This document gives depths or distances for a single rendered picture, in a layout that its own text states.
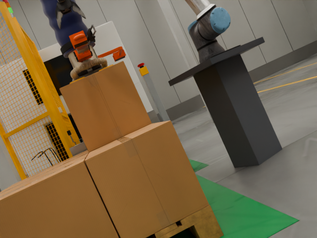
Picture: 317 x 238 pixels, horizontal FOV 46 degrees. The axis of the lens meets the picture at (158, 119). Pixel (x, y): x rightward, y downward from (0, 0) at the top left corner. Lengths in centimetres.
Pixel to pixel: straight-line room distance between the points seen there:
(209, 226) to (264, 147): 104
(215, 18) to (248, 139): 79
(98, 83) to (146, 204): 86
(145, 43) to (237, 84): 972
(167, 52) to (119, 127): 1009
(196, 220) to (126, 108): 84
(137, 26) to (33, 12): 317
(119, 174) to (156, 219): 25
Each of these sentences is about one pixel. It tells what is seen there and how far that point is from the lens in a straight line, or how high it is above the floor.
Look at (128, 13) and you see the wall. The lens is 1232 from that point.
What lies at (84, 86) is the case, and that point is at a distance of 217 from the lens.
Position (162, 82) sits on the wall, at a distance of 1196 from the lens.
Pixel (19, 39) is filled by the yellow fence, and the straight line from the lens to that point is 375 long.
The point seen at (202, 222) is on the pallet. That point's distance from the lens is 165.
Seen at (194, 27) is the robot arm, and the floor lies 100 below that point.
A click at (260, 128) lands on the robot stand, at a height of 20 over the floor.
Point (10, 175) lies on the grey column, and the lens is 360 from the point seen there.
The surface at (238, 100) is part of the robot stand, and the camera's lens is 248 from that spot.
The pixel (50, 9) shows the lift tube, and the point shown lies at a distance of 251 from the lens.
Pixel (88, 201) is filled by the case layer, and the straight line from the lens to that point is 157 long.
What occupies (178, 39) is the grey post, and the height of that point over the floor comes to 143.
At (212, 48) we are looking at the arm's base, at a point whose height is 81.
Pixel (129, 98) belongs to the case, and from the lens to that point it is 217.
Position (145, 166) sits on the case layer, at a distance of 156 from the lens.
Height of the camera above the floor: 62
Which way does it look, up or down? 2 degrees down
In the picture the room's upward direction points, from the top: 25 degrees counter-clockwise
